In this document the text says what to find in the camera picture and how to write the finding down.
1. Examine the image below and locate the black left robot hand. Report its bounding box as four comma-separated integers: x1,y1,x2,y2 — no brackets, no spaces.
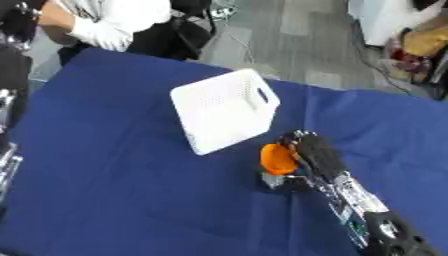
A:
0,0,44,51

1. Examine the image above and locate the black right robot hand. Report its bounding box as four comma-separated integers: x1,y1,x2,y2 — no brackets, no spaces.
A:
259,129,354,195

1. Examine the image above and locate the orange round toy fruit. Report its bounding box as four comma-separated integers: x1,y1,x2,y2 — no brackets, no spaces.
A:
259,143,301,177

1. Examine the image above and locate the person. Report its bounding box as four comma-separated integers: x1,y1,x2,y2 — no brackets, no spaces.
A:
36,0,214,62

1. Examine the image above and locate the white perforated plastic basket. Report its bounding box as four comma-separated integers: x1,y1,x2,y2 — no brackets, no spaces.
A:
168,68,282,157

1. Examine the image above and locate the yellow and red bag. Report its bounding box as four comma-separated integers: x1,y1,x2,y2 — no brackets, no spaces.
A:
381,20,448,84

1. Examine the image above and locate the white cabinet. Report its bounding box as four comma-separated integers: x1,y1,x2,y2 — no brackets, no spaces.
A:
346,0,448,48

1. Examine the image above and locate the black chair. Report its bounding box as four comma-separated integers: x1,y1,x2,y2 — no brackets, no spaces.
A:
164,0,217,62

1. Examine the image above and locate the black floor cable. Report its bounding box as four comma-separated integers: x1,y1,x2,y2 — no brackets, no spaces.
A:
348,18,434,98

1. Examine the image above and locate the white power cable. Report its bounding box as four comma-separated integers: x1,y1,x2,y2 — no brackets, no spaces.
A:
210,4,259,65

